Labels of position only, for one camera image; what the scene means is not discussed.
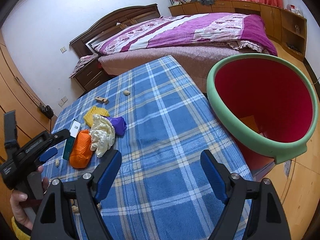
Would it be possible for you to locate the dark wooden nightstand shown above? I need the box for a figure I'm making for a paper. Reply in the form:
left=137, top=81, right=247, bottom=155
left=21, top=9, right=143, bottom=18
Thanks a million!
left=71, top=59, right=113, bottom=92

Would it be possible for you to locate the purple floral quilt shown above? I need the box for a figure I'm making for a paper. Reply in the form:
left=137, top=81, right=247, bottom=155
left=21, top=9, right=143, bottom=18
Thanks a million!
left=92, top=12, right=277, bottom=56

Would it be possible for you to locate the person left hand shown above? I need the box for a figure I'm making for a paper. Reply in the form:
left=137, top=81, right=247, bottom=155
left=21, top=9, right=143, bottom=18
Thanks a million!
left=9, top=165, right=50, bottom=230

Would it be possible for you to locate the long wooden cabinet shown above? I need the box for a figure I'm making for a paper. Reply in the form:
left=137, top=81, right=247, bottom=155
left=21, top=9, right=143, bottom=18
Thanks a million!
left=169, top=0, right=307, bottom=61

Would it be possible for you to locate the folded cloth on nightstand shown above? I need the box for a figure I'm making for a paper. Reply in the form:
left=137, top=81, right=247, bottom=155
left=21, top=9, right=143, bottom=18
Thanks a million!
left=69, top=53, right=98, bottom=78

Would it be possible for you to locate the orange cardboard box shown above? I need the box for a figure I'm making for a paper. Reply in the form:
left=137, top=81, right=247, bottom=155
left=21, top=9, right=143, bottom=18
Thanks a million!
left=239, top=115, right=263, bottom=134

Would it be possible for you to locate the peanut at left edge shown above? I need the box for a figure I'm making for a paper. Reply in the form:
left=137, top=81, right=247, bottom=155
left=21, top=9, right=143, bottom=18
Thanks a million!
left=70, top=199, right=79, bottom=213

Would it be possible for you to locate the cream plastic bag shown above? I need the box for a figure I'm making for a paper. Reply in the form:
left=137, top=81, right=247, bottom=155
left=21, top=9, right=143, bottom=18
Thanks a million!
left=89, top=114, right=116, bottom=158

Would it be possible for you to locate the peanut beside orange box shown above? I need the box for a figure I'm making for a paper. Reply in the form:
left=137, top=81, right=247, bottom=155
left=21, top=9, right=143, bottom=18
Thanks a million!
left=55, top=159, right=60, bottom=167

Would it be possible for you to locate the wooden clothespin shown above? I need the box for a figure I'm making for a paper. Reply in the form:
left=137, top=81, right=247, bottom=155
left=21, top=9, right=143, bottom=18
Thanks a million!
left=94, top=96, right=109, bottom=104

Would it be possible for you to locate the purple wrapper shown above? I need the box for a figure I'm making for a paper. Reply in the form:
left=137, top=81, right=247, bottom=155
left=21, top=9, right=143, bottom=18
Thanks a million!
left=107, top=116, right=127, bottom=136

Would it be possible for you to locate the blue plaid table cloth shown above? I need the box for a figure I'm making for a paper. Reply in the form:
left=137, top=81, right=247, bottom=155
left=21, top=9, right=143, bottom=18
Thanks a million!
left=53, top=56, right=252, bottom=239

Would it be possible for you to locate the orange foam net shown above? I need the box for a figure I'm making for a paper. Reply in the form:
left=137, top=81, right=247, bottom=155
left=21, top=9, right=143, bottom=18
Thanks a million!
left=69, top=129, right=93, bottom=168

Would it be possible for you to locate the black plug on wardrobe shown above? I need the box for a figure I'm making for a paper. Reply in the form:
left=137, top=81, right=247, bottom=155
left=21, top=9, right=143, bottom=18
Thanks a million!
left=39, top=103, right=54, bottom=119

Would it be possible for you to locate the far small peanut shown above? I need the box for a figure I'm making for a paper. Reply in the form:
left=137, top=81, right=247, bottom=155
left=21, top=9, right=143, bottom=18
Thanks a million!
left=123, top=90, right=130, bottom=96

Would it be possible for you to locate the red bucket green rim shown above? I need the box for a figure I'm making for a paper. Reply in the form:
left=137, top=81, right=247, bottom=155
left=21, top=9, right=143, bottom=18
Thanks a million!
left=207, top=53, right=318, bottom=180

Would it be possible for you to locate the white teal medicine box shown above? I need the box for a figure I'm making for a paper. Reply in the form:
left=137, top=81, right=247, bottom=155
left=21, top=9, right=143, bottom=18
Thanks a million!
left=62, top=119, right=81, bottom=161

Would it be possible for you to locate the wooden bed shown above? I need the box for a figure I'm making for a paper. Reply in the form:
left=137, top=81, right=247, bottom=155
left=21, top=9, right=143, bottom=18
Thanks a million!
left=70, top=4, right=277, bottom=92

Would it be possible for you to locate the wooden wardrobe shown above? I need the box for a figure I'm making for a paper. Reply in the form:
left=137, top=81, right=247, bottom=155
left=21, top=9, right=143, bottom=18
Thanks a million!
left=0, top=29, right=58, bottom=221

